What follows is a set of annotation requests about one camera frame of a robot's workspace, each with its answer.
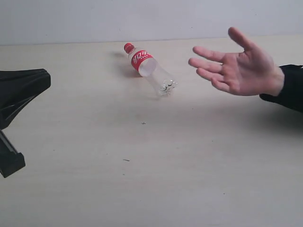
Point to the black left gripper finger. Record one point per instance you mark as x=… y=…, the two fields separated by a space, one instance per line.
x=11 y=160
x=17 y=89

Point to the black sleeved forearm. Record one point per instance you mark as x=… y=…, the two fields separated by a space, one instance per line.
x=291 y=95

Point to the clear bottle red label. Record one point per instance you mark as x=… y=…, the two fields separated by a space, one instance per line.
x=147 y=66

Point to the open bare human hand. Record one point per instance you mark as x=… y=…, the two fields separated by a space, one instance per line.
x=248 y=73

